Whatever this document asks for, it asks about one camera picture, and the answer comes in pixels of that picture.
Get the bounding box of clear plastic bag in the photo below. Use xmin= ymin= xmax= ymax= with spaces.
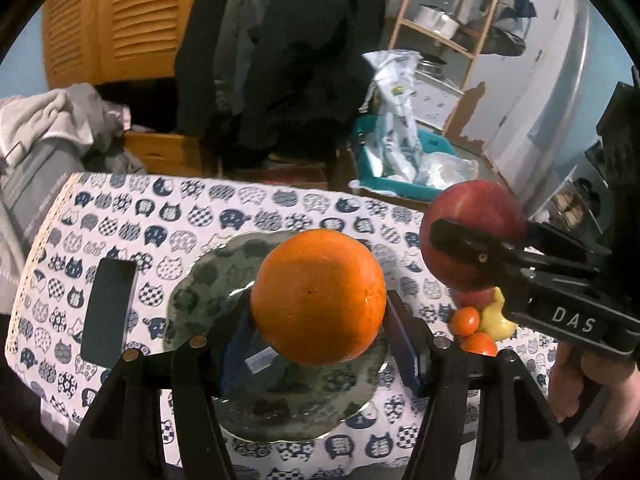
xmin=414 ymin=152 xmax=478 ymax=191

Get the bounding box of small mandarin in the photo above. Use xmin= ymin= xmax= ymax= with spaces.
xmin=449 ymin=307 xmax=480 ymax=338

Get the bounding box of steel pot on box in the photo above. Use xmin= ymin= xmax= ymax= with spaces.
xmin=416 ymin=54 xmax=447 ymax=80

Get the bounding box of large orange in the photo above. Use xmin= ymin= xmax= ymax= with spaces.
xmin=460 ymin=333 xmax=498 ymax=356
xmin=250 ymin=229 xmax=386 ymax=366

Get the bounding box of white rice bag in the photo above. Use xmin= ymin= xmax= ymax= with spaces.
xmin=360 ymin=49 xmax=423 ymax=183

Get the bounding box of white patterned storage box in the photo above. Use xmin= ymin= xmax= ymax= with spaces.
xmin=411 ymin=72 xmax=463 ymax=131

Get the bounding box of black smartphone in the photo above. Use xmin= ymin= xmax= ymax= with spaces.
xmin=80 ymin=258 xmax=137 ymax=368

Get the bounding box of green patterned plate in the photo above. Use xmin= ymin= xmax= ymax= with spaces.
xmin=164 ymin=232 xmax=388 ymax=442

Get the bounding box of large orange front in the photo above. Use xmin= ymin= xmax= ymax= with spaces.
xmin=460 ymin=333 xmax=498 ymax=356

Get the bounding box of cat pattern tablecloth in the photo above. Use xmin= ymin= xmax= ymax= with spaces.
xmin=4 ymin=171 xmax=564 ymax=480

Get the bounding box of red apple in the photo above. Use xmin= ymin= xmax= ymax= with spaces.
xmin=450 ymin=287 xmax=496 ymax=312
xmin=420 ymin=180 xmax=528 ymax=292

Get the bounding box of wooden shelf rack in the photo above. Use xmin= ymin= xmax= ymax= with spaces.
xmin=387 ymin=0 xmax=507 ymax=137

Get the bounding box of person's right hand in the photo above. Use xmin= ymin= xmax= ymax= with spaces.
xmin=548 ymin=341 xmax=639 ymax=452

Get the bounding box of black hanging jacket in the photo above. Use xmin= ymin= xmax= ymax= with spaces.
xmin=175 ymin=0 xmax=385 ymax=174

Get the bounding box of teal plastic crate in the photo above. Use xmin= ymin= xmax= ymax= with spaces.
xmin=350 ymin=114 xmax=475 ymax=202

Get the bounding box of white door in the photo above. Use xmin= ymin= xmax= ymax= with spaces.
xmin=441 ymin=0 xmax=591 ymax=162

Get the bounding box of wooden louvered wardrobe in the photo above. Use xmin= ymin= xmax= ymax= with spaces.
xmin=42 ymin=0 xmax=194 ymax=88

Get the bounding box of wooden drawer box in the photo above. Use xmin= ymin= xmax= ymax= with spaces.
xmin=122 ymin=130 xmax=218 ymax=177

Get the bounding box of grey hanging bag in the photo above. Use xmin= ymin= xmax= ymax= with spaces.
xmin=480 ymin=26 xmax=526 ymax=58

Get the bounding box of white cooking pot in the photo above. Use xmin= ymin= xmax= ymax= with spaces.
xmin=413 ymin=4 xmax=460 ymax=40

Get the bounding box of pile of grey clothes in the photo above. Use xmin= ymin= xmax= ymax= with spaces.
xmin=1 ymin=84 xmax=145 ymax=314

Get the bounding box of shoe rack with shoes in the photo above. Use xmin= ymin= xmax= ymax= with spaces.
xmin=529 ymin=165 xmax=608 ymax=237

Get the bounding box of yellow pear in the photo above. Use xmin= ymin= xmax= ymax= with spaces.
xmin=478 ymin=287 xmax=518 ymax=341

